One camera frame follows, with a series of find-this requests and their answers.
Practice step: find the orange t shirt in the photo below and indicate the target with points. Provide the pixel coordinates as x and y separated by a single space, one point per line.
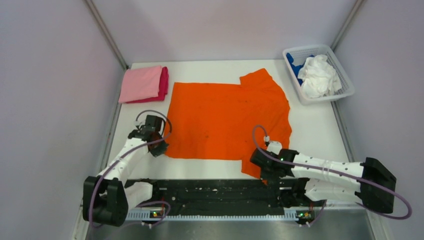
216 121

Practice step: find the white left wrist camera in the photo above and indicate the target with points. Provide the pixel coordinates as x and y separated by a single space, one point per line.
139 124

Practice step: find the white plastic basket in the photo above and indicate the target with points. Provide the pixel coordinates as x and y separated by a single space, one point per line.
302 53

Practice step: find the pink folded t shirt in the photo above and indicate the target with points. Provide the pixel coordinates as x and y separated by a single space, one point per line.
140 84

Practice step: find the crimson folded t shirt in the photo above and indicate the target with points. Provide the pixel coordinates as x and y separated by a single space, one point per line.
162 90

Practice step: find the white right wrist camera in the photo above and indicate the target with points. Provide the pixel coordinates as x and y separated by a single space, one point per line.
273 147

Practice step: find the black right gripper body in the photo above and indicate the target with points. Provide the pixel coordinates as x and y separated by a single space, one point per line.
267 174

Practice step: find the white slotted cable duct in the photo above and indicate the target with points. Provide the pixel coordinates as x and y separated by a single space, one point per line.
139 214

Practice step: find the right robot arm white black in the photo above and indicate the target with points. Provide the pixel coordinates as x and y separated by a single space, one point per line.
344 181

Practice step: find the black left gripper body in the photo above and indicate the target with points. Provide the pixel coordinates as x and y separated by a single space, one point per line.
160 137

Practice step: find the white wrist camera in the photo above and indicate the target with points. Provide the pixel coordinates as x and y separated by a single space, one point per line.
139 124
273 147

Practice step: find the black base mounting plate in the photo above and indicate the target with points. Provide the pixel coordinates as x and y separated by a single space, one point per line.
231 197

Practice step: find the blue t shirt in basket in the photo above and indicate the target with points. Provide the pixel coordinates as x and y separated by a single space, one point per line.
295 68

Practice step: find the white crumpled t shirt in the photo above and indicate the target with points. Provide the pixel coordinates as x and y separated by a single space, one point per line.
318 77

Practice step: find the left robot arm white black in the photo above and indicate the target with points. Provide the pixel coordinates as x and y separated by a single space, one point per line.
116 179

